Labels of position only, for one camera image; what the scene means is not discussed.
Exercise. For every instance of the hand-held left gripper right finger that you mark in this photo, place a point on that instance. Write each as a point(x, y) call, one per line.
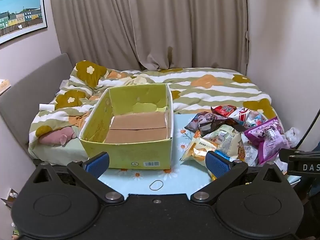
point(217, 166)

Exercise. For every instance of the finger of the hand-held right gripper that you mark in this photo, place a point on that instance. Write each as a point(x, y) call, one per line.
point(283, 155)

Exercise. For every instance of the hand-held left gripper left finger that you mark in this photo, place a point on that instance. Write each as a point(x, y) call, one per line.
point(98, 166)

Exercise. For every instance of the purple snack packet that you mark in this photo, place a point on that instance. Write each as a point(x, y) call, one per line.
point(267, 140)

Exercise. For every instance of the orange yellow snack packet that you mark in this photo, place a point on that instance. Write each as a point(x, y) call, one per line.
point(197, 151)

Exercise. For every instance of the cream cartoon snack packet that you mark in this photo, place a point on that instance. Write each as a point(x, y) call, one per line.
point(221, 137)

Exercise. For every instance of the yellow-green cardboard box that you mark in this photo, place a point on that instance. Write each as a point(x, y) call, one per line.
point(140, 152)

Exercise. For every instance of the white red-logo snack packet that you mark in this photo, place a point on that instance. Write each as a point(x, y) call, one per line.
point(241, 116)

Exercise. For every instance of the crumpled white tissue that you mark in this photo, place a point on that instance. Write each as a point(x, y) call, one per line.
point(292, 135)

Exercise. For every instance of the dark cartoon snack packet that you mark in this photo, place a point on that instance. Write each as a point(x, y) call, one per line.
point(206, 123)

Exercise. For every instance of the blue white cartoon snack packet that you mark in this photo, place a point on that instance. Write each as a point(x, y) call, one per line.
point(257, 119)

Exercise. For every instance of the pink plush toy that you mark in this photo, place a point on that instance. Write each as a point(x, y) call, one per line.
point(56, 137)

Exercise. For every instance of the rubber band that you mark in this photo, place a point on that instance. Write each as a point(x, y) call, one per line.
point(150, 186)

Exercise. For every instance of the red snack packet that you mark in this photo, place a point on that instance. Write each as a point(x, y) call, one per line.
point(222, 110)

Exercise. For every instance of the floral striped blanket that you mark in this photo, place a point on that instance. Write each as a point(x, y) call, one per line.
point(212, 90)

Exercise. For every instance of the small open cardboard carton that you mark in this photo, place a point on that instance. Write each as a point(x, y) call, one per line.
point(8, 197)

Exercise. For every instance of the grey bed headboard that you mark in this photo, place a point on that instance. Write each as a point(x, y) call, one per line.
point(27, 87)

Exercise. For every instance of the wooden bedside shelf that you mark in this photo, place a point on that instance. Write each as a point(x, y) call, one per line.
point(3, 86)

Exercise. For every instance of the beige curtain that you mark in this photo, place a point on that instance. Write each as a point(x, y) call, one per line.
point(162, 22)

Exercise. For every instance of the framed houses picture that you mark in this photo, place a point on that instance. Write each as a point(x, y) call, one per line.
point(21, 17)

